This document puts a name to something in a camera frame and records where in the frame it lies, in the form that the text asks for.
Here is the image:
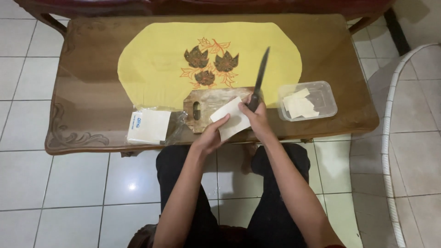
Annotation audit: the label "clear plastic wrapper packet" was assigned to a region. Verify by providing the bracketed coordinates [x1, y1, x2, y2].
[126, 105, 189, 146]

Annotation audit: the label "person's bare foot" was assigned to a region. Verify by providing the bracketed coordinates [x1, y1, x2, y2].
[241, 143, 259, 175]

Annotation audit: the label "person's black trousers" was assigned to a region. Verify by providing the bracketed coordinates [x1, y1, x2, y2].
[155, 143, 311, 248]

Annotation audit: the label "clear plastic container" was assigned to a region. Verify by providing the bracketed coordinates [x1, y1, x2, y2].
[277, 81, 338, 122]

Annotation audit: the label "stack of white wrappers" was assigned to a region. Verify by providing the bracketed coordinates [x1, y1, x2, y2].
[127, 109, 172, 145]

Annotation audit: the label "dark wooden sofa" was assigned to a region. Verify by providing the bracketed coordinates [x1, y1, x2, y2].
[13, 0, 411, 56]

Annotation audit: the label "person's right hand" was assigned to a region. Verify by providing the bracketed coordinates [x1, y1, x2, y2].
[238, 94, 279, 144]

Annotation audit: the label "pile of cut wrapper pieces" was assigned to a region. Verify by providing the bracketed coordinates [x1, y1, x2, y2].
[283, 88, 320, 120]

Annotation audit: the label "dark kitchen knife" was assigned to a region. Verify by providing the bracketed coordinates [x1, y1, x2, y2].
[247, 46, 271, 113]

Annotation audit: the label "person's left hand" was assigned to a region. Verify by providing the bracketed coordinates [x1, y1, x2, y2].
[190, 114, 231, 156]

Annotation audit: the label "white square wrapper sheet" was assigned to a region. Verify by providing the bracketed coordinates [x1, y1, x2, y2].
[209, 96, 252, 142]

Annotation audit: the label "yellow embroidered table mat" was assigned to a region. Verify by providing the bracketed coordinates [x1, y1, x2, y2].
[117, 22, 302, 110]

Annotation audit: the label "wooden cutting board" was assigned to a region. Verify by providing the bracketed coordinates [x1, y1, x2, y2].
[183, 87, 264, 134]

